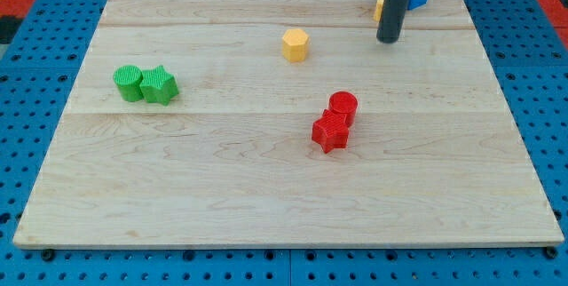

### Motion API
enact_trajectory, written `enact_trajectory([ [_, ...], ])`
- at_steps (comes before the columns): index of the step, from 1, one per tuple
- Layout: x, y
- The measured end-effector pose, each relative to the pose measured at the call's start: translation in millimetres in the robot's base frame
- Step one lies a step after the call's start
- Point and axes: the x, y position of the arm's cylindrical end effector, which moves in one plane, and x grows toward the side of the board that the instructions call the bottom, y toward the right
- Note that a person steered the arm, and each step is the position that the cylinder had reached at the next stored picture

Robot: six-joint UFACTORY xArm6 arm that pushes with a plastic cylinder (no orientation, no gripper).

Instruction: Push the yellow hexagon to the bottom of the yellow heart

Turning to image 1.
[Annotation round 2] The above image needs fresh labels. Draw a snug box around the yellow hexagon block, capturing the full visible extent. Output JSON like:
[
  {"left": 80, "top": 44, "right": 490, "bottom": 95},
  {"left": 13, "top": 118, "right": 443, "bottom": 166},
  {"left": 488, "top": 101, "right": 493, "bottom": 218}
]
[{"left": 281, "top": 28, "right": 310, "bottom": 62}]

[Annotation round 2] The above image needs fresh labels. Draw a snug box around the yellow heart block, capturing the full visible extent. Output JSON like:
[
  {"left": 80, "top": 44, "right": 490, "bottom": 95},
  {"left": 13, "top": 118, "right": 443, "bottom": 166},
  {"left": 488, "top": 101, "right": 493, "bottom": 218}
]
[{"left": 373, "top": 0, "right": 384, "bottom": 22}]

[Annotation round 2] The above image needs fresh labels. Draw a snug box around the wooden board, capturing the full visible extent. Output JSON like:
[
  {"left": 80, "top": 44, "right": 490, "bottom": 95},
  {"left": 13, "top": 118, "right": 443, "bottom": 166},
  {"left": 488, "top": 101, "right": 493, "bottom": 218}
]
[{"left": 13, "top": 0, "right": 564, "bottom": 250}]

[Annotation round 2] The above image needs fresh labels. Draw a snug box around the red star block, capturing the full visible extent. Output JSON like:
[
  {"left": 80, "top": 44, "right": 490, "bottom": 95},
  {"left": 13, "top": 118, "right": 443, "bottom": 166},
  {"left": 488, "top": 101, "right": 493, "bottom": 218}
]
[{"left": 312, "top": 109, "right": 350, "bottom": 154}]

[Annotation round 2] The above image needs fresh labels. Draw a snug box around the red cylinder block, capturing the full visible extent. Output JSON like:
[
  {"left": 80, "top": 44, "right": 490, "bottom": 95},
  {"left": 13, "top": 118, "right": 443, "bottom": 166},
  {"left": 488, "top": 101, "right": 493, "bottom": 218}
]
[{"left": 328, "top": 91, "right": 359, "bottom": 127}]

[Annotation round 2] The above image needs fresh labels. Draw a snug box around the green star block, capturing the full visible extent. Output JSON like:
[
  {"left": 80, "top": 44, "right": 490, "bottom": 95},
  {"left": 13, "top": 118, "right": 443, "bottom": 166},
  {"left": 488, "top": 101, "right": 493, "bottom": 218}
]
[{"left": 139, "top": 65, "right": 179, "bottom": 106}]

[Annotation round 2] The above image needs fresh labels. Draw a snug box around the green cylinder block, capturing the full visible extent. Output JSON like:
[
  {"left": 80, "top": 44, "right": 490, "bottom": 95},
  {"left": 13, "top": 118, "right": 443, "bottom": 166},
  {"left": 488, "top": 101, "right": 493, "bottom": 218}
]
[{"left": 113, "top": 65, "right": 143, "bottom": 102}]

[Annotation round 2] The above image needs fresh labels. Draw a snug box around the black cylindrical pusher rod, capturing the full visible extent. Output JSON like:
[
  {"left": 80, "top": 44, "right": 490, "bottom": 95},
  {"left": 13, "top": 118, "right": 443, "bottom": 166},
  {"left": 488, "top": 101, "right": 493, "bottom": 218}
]
[{"left": 376, "top": 0, "right": 409, "bottom": 44}]

